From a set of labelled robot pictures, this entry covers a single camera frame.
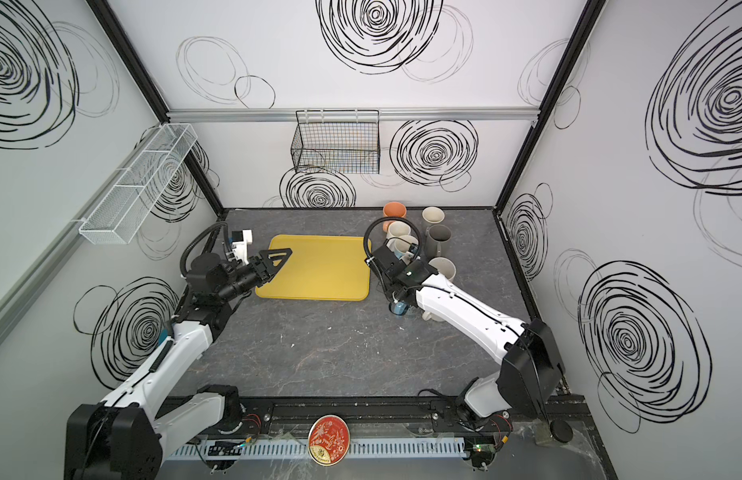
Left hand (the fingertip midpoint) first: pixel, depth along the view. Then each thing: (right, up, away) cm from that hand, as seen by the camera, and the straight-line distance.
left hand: (290, 256), depth 74 cm
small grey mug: (+42, +13, +32) cm, 54 cm away
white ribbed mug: (+30, +8, +31) cm, 44 cm away
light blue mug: (+26, +1, -12) cm, 29 cm away
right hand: (+25, -9, +7) cm, 27 cm away
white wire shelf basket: (-41, +10, -2) cm, 43 cm away
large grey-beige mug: (+42, +5, +24) cm, 49 cm away
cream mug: (+38, -19, +14) cm, 45 cm away
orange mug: (+29, +15, +37) cm, 49 cm away
